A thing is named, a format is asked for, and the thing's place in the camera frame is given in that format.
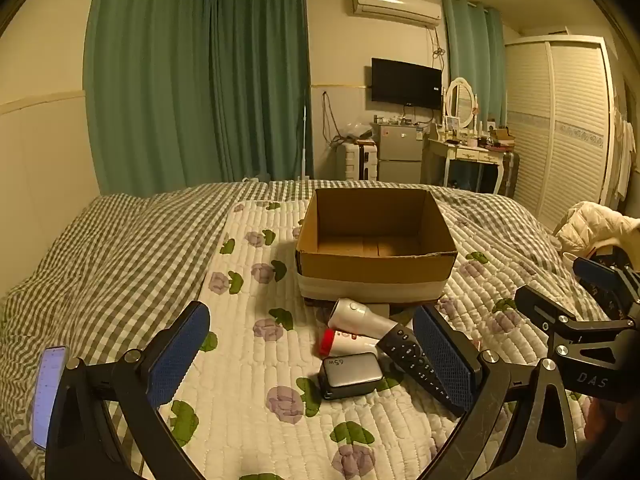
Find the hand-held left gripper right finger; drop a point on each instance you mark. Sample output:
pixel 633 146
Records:
pixel 445 360

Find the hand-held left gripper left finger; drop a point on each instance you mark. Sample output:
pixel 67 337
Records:
pixel 177 355

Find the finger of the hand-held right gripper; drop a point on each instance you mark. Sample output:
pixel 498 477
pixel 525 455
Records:
pixel 595 272
pixel 542 310

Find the black remote control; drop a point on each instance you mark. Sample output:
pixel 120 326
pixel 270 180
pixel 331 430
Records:
pixel 405 352

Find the grey rectangular charger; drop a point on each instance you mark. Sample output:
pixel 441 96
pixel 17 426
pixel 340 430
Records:
pixel 350 372

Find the red-capped white bottle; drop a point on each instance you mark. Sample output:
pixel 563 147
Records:
pixel 350 342

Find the brown cardboard box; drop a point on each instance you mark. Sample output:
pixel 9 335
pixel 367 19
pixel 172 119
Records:
pixel 375 270

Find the white puffer jacket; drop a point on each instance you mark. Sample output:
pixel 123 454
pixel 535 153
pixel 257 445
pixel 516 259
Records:
pixel 595 225

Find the hanging white clothes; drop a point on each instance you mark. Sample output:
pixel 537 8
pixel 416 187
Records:
pixel 624 155

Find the floral quilted mat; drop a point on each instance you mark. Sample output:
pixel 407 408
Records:
pixel 280 435

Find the dark suitcase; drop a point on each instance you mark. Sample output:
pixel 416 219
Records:
pixel 510 172

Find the smartphone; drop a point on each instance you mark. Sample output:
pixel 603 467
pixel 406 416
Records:
pixel 47 395

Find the white louvered wardrobe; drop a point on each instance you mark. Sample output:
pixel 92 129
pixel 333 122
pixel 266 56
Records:
pixel 560 135

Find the small brown open box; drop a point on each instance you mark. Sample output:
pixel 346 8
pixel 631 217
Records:
pixel 501 135

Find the white dressing table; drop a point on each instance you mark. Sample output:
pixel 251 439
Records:
pixel 460 152

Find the silver small fridge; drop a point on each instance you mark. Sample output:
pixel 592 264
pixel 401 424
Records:
pixel 400 152

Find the oval vanity mirror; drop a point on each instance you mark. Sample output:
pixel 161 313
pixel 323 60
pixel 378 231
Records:
pixel 462 100

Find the white suitcase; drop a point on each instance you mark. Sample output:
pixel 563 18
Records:
pixel 352 162

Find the clear plastic bag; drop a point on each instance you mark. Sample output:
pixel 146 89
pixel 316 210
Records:
pixel 356 132

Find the white mop pole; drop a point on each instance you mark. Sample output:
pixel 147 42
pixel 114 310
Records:
pixel 303 145

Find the green curtain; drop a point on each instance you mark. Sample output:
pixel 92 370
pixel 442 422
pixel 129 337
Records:
pixel 145 85
pixel 470 50
pixel 260 85

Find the white air conditioner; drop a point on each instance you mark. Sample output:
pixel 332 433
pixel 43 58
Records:
pixel 395 7

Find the small photo frame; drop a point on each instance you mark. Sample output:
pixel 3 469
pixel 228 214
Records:
pixel 453 124

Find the black wall television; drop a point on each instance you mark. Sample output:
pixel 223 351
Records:
pixel 405 82

